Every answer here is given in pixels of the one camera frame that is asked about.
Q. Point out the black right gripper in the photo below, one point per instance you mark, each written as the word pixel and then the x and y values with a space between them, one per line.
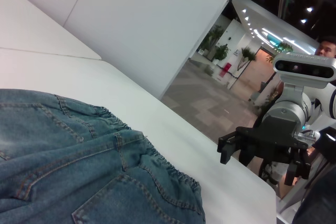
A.
pixel 275 140

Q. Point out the blue denim shorts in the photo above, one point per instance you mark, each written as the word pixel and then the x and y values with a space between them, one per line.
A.
pixel 78 161

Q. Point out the black box with white label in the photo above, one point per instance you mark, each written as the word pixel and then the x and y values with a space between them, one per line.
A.
pixel 324 142

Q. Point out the red floor sign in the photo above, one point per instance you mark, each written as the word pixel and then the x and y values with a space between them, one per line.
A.
pixel 227 68

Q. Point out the green potted plant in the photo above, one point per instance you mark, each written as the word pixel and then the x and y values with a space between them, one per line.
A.
pixel 221 52
pixel 215 37
pixel 285 47
pixel 248 54

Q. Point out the bystander person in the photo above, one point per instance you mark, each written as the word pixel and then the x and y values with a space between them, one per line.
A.
pixel 325 49

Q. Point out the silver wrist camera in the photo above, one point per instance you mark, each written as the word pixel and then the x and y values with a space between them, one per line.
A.
pixel 302 68

